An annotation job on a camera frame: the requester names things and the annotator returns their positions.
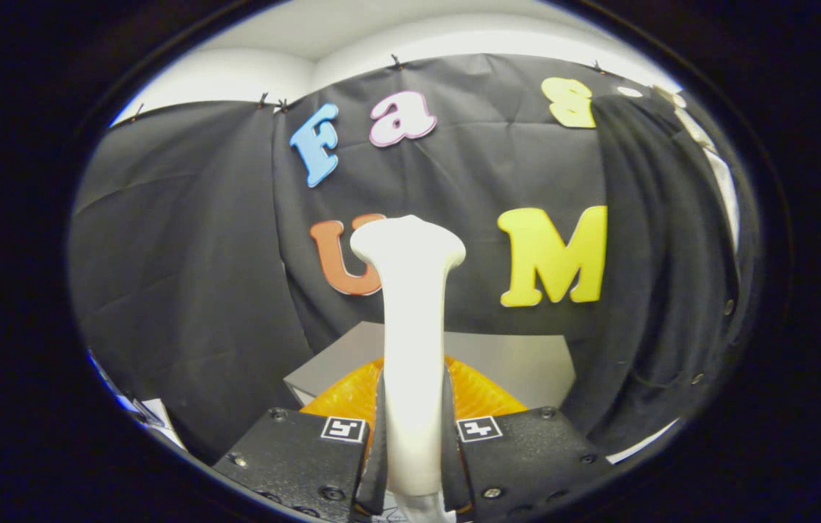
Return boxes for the white paper sheet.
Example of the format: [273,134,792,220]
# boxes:
[138,397,190,453]

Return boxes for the white cabinet with grey top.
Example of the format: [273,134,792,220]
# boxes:
[283,322,576,409]

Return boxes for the black backdrop cloth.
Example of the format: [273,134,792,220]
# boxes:
[68,54,760,466]

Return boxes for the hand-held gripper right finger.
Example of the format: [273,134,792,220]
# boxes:
[442,354,612,523]

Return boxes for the black blazer jacket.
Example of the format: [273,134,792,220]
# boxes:
[585,93,756,455]

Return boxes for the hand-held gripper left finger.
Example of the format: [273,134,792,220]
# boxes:
[211,356,387,523]

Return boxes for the white garment steamer head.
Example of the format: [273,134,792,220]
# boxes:
[349,215,466,496]

